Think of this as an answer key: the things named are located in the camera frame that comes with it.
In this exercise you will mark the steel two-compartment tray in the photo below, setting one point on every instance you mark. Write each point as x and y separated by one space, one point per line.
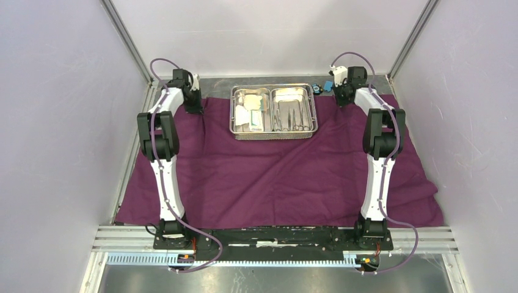
288 97

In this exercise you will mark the aluminium front frame rail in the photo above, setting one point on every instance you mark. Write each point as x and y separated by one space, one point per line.
422 260

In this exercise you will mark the black owl number block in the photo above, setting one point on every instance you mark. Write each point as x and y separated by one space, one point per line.
317 89

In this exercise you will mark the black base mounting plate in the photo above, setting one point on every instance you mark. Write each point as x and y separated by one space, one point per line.
276 243

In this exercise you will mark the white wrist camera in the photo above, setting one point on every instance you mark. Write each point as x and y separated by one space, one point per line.
195 86
339 74

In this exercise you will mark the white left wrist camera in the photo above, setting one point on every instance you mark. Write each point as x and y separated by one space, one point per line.
195 86

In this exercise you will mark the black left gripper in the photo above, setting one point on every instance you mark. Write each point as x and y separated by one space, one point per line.
196 108

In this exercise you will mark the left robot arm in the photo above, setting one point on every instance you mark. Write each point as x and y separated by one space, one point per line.
160 144

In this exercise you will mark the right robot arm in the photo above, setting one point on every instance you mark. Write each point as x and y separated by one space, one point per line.
381 142

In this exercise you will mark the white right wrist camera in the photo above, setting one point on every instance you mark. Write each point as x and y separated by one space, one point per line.
339 74

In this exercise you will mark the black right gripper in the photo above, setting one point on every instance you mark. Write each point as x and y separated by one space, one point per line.
341 102

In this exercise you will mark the steel needle holder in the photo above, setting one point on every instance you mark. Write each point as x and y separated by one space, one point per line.
303 118

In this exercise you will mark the blue plastic block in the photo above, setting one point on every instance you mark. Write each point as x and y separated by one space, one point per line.
328 86

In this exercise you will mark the white gauze pad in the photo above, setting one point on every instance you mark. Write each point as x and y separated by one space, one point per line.
253 102

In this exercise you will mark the aluminium frame post right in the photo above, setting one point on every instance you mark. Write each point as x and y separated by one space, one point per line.
412 38

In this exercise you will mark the aluminium frame rail left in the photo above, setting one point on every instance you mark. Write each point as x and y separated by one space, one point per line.
139 83

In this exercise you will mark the aluminium frame rail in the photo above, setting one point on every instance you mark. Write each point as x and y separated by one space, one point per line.
139 83
422 260

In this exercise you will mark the maroon cloth wrap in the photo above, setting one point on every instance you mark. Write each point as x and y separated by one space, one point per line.
229 183

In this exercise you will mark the green sealed suture packet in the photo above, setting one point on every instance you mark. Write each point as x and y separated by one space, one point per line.
256 121

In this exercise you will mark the steel forceps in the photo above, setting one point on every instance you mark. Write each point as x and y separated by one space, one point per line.
291 119

